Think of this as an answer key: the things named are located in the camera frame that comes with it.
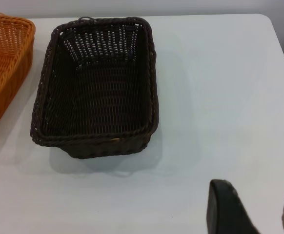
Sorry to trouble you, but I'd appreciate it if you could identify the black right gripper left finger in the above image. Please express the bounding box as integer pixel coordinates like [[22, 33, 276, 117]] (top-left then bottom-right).
[[206, 179, 261, 234]]

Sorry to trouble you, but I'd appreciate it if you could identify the orange woven wicker basket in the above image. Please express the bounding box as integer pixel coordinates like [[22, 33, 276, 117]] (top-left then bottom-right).
[[0, 6, 37, 143]]

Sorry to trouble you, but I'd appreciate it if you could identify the dark brown woven wicker basket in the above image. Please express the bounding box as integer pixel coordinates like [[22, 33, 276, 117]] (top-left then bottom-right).
[[29, 16, 160, 160]]

